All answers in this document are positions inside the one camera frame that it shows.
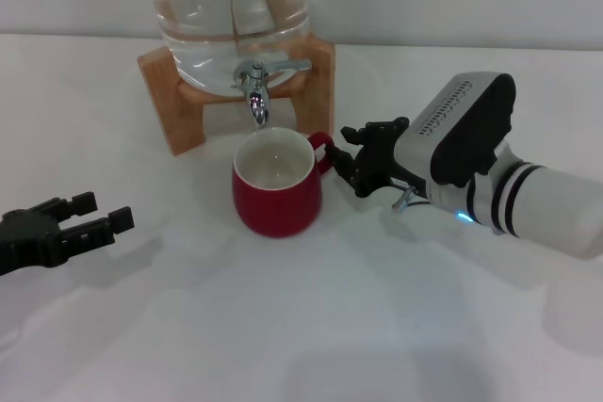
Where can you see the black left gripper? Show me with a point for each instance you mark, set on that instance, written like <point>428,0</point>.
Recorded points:
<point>28,239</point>

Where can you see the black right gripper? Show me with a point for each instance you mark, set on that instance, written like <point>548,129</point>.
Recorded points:
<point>377,162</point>

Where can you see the red ceramic cup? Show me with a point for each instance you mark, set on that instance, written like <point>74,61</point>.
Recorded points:
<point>275,209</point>

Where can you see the chrome faucet with lever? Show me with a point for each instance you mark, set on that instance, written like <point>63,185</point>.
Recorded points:
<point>257,101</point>

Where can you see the wooden dispenser stand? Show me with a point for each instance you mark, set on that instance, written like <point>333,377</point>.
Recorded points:
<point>181,124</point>

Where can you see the glass water dispenser jar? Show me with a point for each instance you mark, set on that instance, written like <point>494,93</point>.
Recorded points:
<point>212,20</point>

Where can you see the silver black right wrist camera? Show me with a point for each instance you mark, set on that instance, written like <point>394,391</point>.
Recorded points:
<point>471,129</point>

